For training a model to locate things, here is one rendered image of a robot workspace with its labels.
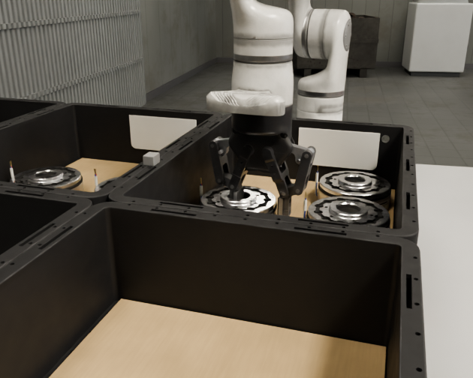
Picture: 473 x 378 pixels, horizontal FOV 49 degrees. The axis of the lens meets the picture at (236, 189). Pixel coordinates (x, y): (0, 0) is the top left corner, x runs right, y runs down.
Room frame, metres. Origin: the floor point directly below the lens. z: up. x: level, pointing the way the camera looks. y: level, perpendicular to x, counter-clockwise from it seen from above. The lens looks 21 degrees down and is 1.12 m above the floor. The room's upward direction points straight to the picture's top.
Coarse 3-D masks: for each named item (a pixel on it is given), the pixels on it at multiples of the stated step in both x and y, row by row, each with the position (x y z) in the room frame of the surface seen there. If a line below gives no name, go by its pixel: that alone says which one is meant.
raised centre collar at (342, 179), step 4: (340, 176) 0.72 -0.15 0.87; (344, 176) 0.72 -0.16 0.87; (348, 176) 0.72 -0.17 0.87; (352, 176) 0.72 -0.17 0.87; (356, 176) 0.72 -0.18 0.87; (360, 176) 0.72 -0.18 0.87; (364, 176) 0.72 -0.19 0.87; (340, 180) 0.70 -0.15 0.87; (344, 180) 0.70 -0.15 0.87; (360, 180) 0.72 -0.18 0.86; (364, 180) 0.71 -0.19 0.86; (368, 180) 0.70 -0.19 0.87; (344, 184) 0.69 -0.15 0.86; (348, 184) 0.69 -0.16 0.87; (352, 184) 0.68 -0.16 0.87; (356, 184) 0.68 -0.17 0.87; (360, 184) 0.68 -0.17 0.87; (364, 184) 0.68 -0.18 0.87; (368, 184) 0.69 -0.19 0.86
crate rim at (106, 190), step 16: (48, 112) 0.86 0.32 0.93; (160, 112) 0.88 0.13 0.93; (176, 112) 0.87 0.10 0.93; (192, 112) 0.86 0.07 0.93; (208, 112) 0.86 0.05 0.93; (0, 128) 0.75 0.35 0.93; (176, 144) 0.67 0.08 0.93; (128, 176) 0.54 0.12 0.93; (48, 192) 0.49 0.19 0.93; (64, 192) 0.49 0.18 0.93; (80, 192) 0.49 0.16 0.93; (96, 192) 0.49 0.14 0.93
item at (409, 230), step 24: (216, 120) 0.80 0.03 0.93; (312, 120) 0.80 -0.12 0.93; (192, 144) 0.67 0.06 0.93; (408, 144) 0.67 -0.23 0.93; (408, 168) 0.61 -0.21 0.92; (120, 192) 0.49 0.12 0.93; (408, 192) 0.49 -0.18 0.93; (240, 216) 0.43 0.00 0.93; (264, 216) 0.43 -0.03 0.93; (288, 216) 0.43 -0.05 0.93; (408, 216) 0.43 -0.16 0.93
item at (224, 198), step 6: (228, 192) 0.65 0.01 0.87; (246, 192) 0.65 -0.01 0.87; (252, 192) 0.65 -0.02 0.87; (222, 198) 0.63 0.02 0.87; (228, 198) 0.63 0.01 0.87; (246, 198) 0.63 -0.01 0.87; (252, 198) 0.63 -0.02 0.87; (228, 204) 0.62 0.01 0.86; (234, 204) 0.62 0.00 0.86; (240, 204) 0.62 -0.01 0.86; (246, 204) 0.62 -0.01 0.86
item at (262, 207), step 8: (208, 192) 0.66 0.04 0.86; (216, 192) 0.67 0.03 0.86; (256, 192) 0.66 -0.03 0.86; (264, 192) 0.66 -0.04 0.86; (200, 200) 0.64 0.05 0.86; (208, 200) 0.64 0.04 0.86; (216, 200) 0.64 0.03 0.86; (256, 200) 0.64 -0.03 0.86; (264, 200) 0.64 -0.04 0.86; (272, 200) 0.64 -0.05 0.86; (232, 208) 0.61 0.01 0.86; (240, 208) 0.61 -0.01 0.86; (248, 208) 0.61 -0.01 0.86; (256, 208) 0.61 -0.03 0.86; (264, 208) 0.61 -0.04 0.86; (272, 208) 0.62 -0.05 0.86
